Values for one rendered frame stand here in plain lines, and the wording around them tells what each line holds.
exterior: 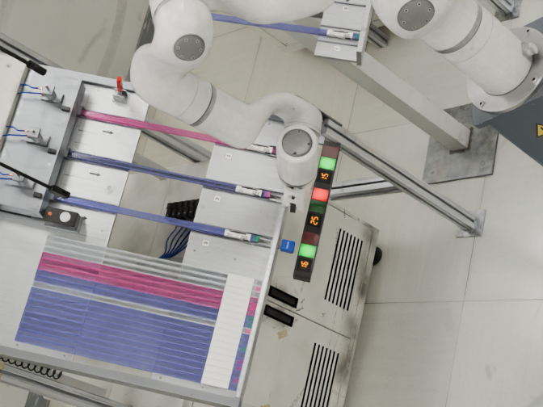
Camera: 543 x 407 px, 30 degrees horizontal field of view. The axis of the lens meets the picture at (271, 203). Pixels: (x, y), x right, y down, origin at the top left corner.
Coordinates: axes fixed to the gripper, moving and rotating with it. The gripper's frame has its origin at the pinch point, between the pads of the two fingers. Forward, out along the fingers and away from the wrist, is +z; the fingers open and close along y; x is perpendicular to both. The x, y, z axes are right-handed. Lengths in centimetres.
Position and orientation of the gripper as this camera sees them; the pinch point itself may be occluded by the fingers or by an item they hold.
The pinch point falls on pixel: (297, 197)
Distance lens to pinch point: 230.9
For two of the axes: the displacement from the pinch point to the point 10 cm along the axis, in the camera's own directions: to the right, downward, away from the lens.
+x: -9.7, -2.0, 1.0
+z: 0.3, 3.4, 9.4
